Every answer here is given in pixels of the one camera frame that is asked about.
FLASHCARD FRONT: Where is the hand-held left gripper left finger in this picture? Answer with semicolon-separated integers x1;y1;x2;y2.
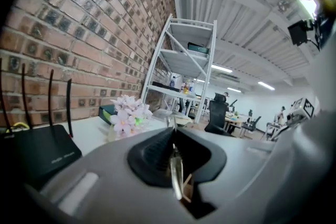
23;127;184;224

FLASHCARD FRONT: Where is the white metal shelving rack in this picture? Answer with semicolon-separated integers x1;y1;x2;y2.
140;14;219;124

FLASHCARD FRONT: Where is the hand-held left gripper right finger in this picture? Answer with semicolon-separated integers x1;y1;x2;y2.
175;127;275;218

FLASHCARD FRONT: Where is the yellow cable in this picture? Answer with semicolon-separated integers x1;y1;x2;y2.
6;121;30;131

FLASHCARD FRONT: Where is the black office chair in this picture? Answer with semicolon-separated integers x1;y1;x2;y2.
204;92;232;136

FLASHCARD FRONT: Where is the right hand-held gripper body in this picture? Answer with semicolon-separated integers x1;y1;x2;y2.
285;97;316;129

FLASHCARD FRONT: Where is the green and black box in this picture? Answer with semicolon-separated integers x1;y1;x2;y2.
98;104;119;124

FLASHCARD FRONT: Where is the black box on rack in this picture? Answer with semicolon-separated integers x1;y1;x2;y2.
187;42;211;54

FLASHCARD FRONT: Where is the pale pink flower bunch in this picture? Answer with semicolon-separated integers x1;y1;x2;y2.
108;94;154;137

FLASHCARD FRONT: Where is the long ceiling light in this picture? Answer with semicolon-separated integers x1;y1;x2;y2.
211;65;233;73
257;81;276;91

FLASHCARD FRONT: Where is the black router with antennas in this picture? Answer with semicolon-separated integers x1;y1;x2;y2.
0;58;83;187

